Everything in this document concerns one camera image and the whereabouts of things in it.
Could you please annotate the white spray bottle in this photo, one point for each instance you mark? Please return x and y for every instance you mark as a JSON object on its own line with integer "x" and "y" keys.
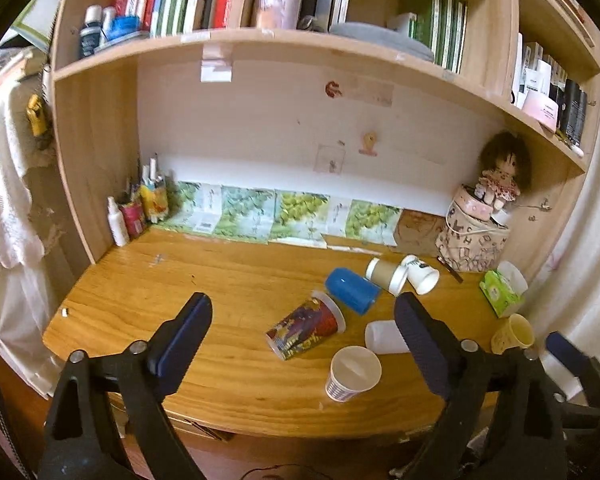
{"x": 117, "y": 225}

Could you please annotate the blue container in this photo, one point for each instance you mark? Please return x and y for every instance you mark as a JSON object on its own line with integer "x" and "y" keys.
{"x": 125, "y": 26}

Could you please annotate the white lace cloth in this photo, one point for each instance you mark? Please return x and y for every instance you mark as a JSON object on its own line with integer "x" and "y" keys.
{"x": 5, "y": 185}

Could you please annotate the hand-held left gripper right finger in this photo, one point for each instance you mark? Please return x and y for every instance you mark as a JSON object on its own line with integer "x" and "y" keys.
{"x": 422, "y": 345}

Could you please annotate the brown paper cup white lid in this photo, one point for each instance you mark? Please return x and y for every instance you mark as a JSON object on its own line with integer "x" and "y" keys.
{"x": 384, "y": 274}

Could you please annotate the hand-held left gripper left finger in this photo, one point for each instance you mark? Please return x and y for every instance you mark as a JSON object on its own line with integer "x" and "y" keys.
{"x": 182, "y": 342}

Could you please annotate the plain white plastic cup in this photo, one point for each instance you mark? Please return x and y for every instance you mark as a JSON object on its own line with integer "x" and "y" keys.
{"x": 382, "y": 336}

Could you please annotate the green leaf printed sheet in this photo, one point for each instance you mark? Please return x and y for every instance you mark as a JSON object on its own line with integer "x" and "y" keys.
{"x": 372, "y": 219}
{"x": 337, "y": 216}
{"x": 245, "y": 212}
{"x": 297, "y": 215}
{"x": 192, "y": 207}

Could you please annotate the yellow cup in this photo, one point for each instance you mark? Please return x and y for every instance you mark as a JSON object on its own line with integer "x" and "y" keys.
{"x": 510, "y": 337}

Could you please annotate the white paper cup patterned base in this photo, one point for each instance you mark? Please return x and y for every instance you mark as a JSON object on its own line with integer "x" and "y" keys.
{"x": 352, "y": 372}

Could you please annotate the beige patterned bag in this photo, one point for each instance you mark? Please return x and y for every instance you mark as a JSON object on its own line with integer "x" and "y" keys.
{"x": 472, "y": 245}

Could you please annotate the blue plastic cup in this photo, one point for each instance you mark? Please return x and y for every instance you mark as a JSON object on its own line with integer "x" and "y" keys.
{"x": 352, "y": 290}

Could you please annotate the pink round box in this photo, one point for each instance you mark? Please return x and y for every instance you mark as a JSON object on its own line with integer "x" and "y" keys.
{"x": 470, "y": 201}

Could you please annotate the brown-haired doll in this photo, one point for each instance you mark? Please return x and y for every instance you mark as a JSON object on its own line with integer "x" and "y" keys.
{"x": 502, "y": 167}

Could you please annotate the dark pen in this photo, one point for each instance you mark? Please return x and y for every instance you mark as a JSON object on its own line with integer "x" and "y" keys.
{"x": 450, "y": 268}

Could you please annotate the colourful printed cup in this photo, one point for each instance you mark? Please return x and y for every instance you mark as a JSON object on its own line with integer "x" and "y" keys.
{"x": 305, "y": 327}

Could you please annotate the wooden shelf unit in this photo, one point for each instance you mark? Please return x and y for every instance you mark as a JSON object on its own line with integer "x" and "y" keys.
{"x": 100, "y": 160}

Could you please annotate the green tissue box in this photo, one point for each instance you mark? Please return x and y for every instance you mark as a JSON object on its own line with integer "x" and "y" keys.
{"x": 500, "y": 294}

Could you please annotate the red wall sticker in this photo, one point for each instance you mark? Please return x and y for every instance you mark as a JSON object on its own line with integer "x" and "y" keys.
{"x": 334, "y": 88}

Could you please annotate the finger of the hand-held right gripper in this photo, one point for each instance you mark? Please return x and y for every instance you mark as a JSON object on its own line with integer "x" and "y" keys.
{"x": 567, "y": 354}

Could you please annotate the brown paper sheet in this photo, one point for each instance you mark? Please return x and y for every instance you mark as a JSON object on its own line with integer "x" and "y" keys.
{"x": 417, "y": 232}

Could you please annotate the orange wall sticker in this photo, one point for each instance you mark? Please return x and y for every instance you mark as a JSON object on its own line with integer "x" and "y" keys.
{"x": 370, "y": 142}

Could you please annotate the dark bottle white cap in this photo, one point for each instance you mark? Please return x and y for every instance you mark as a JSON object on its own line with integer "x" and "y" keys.
{"x": 88, "y": 35}

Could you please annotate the row of cosmetic boxes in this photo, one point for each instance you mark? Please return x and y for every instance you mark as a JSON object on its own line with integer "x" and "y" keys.
{"x": 545, "y": 92}

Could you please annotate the red pen holder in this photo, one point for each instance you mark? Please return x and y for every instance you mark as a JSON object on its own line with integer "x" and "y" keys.
{"x": 133, "y": 219}

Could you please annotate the white cup with dark print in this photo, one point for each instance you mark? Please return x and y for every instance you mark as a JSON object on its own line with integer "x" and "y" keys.
{"x": 422, "y": 274}

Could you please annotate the row of green books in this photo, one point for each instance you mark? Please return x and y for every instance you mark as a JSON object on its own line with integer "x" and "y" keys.
{"x": 442, "y": 27}

